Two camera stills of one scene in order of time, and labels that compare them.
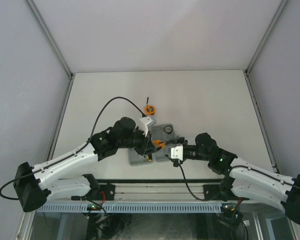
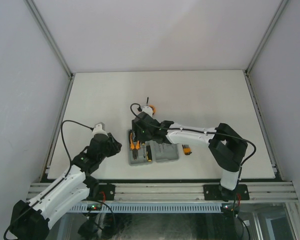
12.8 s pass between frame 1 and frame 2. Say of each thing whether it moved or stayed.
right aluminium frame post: stayed
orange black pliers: moved
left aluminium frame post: stayed
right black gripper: moved
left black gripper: moved
